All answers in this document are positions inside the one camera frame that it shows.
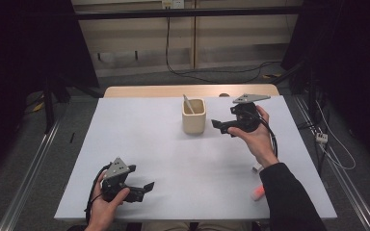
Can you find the white wall socket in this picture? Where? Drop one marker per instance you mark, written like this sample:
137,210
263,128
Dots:
172,4

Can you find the aluminium floor rail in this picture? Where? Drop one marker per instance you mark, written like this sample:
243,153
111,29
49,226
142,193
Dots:
29,179
350,186

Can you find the yellow floor tape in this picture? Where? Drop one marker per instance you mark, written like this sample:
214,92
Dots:
271,76
38,106

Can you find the black curtain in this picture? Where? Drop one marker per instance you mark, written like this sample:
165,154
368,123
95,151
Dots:
356,64
19,64

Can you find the orange highlighter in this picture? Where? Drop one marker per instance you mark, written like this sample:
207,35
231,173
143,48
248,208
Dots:
258,193

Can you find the small black floor strip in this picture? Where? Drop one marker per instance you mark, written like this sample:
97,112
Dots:
72,138

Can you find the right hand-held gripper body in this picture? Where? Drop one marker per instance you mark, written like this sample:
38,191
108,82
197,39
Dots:
245,112

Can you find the white eraser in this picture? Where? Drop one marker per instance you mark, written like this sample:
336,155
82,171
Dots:
257,167

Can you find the black horizontal bar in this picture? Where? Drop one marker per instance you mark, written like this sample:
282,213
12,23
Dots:
189,12

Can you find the beige square pen holder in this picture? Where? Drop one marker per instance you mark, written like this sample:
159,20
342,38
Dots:
194,122

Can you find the dark desk grommet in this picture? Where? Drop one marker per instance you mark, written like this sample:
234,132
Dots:
224,95

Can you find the person's left hand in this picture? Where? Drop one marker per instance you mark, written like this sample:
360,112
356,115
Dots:
104,211

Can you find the person's right hand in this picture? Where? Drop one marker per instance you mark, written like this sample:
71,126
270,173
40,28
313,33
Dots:
258,141

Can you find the silver pen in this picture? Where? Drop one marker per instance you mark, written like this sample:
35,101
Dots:
188,103

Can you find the wooden desk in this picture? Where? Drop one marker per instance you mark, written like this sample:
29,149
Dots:
157,91

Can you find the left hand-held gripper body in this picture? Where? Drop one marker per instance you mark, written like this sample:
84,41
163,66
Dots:
117,168

